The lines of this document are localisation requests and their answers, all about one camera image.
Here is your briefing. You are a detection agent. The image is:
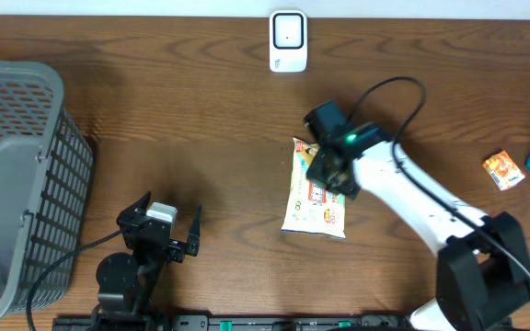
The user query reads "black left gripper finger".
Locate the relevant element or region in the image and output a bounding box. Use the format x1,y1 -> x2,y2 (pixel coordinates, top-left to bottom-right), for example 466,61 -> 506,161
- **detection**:
116,191 -> 151,225
186,206 -> 202,256

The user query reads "yellow snack bag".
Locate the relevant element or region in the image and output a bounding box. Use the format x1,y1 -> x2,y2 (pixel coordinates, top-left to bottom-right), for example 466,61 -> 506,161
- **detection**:
282,137 -> 346,240

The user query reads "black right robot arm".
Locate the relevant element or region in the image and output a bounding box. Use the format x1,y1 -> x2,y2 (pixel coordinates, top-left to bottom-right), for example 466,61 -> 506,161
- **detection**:
304,101 -> 530,330

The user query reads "grey plastic shopping basket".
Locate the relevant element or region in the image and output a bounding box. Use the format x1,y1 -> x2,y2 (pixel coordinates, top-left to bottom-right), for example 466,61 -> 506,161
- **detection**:
0,61 -> 94,318

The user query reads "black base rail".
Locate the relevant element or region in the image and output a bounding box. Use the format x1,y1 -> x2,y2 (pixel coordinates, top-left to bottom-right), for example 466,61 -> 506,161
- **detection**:
52,314 -> 412,331

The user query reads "small orange white carton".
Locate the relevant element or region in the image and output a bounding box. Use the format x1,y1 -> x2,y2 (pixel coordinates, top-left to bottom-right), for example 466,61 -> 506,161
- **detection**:
482,151 -> 524,191

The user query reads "white barcode scanner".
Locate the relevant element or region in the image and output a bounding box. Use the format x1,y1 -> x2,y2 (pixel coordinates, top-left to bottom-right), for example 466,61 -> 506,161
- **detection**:
269,10 -> 308,73

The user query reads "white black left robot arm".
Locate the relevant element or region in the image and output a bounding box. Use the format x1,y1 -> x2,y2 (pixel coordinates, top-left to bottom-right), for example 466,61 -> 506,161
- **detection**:
96,192 -> 202,317

